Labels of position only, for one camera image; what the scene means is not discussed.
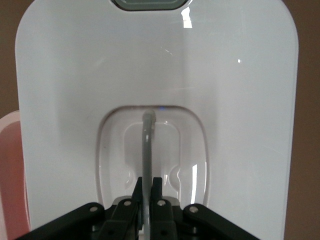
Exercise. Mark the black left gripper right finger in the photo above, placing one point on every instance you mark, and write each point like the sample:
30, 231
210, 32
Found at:
162, 220

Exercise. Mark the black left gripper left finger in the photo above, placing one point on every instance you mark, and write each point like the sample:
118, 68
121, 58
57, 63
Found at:
125, 220

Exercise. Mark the white box lid grey clips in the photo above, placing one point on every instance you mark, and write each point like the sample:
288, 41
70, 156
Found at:
225, 100

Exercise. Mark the pink plastic box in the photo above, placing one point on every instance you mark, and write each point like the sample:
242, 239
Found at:
12, 162

